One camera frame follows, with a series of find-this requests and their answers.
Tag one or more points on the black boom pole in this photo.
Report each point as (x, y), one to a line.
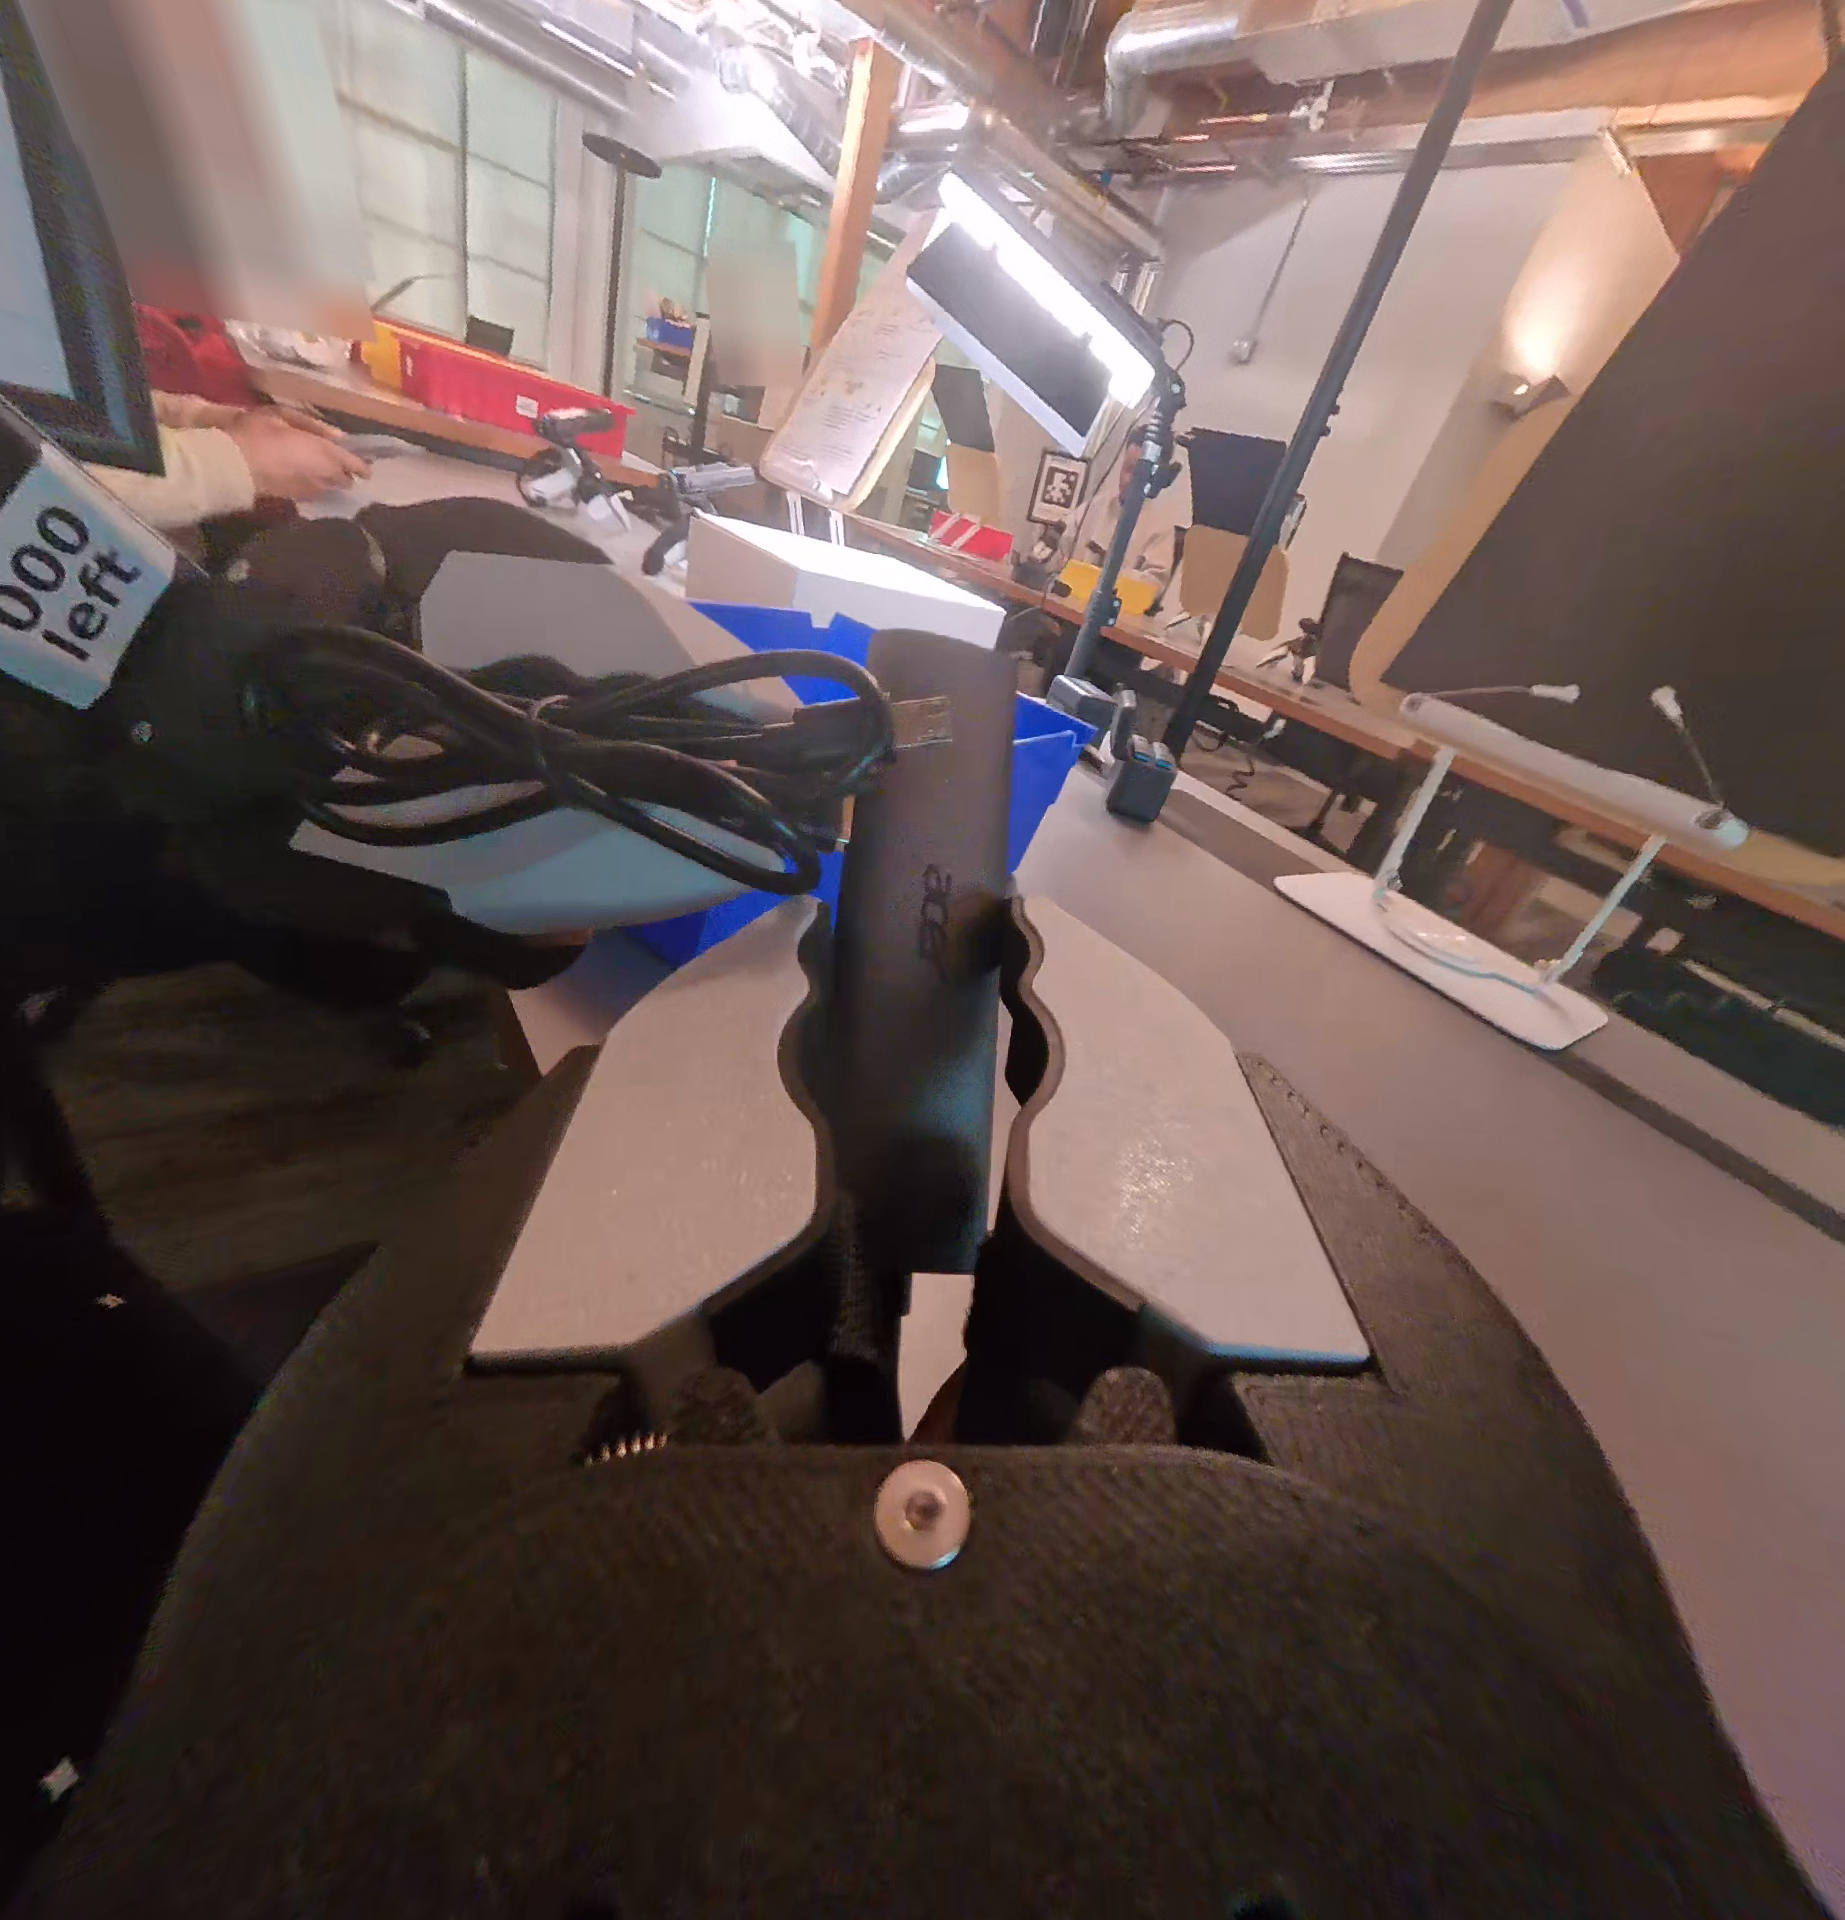
(1350, 322)

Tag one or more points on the red plastic bin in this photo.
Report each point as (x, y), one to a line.
(481, 372)

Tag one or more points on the black screen panel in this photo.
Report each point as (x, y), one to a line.
(1234, 482)

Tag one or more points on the grey hand tool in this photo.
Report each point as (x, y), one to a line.
(698, 497)

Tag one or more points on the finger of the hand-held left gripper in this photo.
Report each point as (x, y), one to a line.
(563, 877)
(563, 608)

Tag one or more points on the another person's forearm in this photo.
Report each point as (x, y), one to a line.
(171, 472)

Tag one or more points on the blue plastic bin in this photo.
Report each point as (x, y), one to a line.
(1054, 772)

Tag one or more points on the large black board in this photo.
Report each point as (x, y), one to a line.
(1686, 527)

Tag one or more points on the small grey box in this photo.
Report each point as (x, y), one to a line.
(1074, 699)

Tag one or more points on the black white device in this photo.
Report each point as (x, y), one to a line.
(570, 457)

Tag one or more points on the black framed monitor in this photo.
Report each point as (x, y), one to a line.
(6, 182)

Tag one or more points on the black office chair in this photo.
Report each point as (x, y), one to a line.
(1355, 600)

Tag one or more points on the black white marker sign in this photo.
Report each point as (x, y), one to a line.
(1062, 485)

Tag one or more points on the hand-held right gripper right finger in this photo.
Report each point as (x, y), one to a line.
(1176, 1187)

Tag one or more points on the red fabric bag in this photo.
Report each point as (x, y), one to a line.
(186, 352)

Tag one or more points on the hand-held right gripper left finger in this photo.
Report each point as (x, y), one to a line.
(683, 1172)

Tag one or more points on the led light panel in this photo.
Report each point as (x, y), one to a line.
(1011, 322)

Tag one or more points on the white cardboard box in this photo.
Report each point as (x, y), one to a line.
(833, 578)

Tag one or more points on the white metal stand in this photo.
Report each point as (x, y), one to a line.
(1463, 962)

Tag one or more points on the black light stand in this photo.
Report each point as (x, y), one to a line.
(1125, 572)

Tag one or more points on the paper chart board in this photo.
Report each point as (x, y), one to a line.
(846, 397)

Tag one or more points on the long wooden desk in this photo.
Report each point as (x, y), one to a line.
(1463, 757)

